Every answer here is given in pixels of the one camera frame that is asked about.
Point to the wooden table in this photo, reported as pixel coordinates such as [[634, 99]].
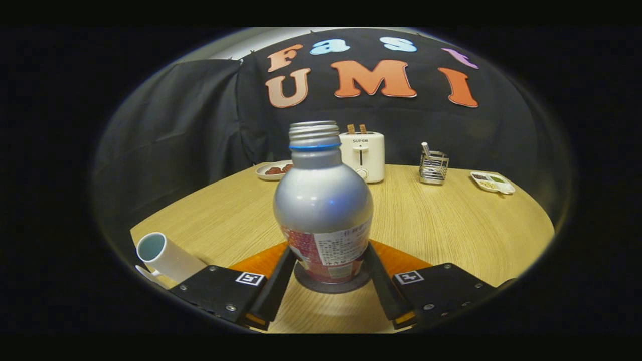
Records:
[[441, 225]]

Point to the white toaster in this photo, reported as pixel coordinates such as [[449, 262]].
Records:
[[373, 155]]

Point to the small white plate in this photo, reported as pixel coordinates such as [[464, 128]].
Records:
[[262, 173]]

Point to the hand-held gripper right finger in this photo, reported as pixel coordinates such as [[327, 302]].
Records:
[[386, 296]]

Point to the white divided snack tray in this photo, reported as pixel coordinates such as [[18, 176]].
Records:
[[494, 183]]

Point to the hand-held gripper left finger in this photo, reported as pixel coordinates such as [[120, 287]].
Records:
[[276, 296]]

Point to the red food pieces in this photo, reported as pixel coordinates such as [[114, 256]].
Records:
[[276, 170]]

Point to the black backdrop cloth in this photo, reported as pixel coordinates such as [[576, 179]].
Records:
[[175, 125]]

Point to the silver juice bottle red label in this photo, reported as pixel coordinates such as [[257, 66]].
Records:
[[323, 200]]

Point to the silver utensil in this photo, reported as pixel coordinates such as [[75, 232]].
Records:
[[426, 149]]

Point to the dark round coaster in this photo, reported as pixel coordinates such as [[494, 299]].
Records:
[[305, 286]]

